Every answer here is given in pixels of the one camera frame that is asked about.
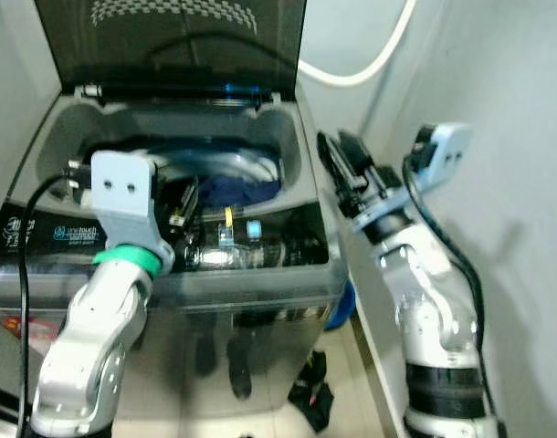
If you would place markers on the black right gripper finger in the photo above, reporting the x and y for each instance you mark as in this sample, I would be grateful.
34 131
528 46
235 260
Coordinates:
356 157
331 164

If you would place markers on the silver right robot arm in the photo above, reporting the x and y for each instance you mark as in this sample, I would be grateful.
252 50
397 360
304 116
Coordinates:
434 310

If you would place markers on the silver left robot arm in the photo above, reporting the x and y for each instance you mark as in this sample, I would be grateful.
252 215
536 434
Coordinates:
96 319

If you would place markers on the grey top-load washing machine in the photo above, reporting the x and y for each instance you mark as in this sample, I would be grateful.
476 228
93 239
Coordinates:
260 292

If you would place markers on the dark blue garment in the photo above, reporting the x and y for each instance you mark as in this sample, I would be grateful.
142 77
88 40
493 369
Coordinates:
242 189

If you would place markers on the blue plastic basin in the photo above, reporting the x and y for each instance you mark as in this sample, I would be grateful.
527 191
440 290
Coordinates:
341 308

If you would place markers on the dark tinted washer lid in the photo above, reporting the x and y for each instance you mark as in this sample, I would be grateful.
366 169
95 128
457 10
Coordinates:
169 50

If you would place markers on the black crumpled cloth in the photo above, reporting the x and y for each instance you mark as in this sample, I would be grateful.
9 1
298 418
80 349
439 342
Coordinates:
311 392

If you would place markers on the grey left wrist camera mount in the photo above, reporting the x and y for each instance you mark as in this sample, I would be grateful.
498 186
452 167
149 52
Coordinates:
123 196

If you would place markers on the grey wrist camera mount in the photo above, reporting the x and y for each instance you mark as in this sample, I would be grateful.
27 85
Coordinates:
123 196
447 151

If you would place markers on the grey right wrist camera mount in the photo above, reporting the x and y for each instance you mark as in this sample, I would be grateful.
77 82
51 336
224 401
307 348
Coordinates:
447 151

